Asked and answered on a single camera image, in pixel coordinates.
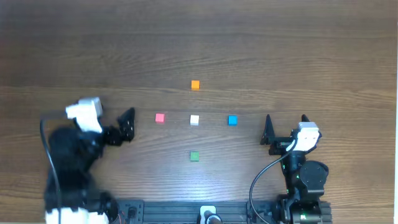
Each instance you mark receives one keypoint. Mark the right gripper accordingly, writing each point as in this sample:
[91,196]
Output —
[281,145]

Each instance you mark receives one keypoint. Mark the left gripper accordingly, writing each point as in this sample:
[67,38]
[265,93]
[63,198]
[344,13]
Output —
[113,136]

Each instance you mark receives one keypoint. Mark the pink cube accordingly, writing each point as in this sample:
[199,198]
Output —
[160,118]

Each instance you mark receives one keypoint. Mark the blue cube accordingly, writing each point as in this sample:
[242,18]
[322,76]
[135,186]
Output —
[232,120]

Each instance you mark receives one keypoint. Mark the green cube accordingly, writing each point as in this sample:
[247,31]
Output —
[194,156]

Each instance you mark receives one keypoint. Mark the orange cube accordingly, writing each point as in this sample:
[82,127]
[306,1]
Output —
[195,85]

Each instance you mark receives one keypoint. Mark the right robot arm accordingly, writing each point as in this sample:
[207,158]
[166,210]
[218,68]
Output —
[311,177]

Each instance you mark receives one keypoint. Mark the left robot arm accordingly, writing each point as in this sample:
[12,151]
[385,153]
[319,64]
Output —
[71,155]

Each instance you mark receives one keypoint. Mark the white cube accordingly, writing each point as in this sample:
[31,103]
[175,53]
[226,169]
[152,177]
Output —
[194,119]

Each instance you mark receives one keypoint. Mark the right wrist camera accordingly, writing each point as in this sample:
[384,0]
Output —
[306,135]

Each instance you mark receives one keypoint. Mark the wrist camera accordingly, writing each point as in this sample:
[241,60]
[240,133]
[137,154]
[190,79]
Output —
[85,113]
[306,135]

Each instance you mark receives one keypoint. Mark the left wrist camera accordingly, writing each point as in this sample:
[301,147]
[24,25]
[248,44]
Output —
[85,113]

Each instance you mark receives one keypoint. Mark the mounting rail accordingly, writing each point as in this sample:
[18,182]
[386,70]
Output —
[174,213]

